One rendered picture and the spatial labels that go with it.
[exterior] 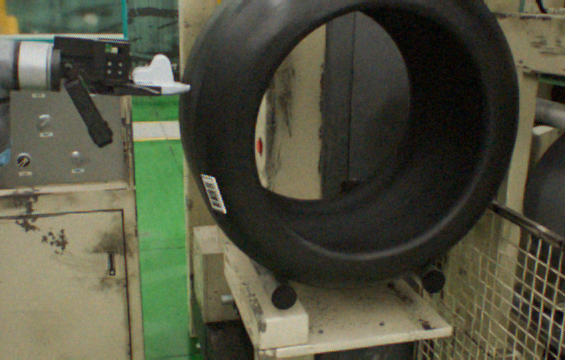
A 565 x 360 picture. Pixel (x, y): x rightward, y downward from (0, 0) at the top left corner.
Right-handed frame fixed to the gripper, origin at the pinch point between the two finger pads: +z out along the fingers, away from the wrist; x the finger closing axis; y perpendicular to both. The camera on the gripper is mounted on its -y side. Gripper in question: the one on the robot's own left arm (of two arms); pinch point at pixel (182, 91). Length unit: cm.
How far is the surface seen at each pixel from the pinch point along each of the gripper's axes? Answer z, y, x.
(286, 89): 25.2, -1.8, 27.9
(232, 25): 5.8, 11.4, -7.9
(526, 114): 81, -3, 23
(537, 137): 104, -12, 47
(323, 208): 32.6, -24.3, 15.7
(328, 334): 29, -41, -6
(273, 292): 16.6, -31.6, -8.6
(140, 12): 34, -12, 911
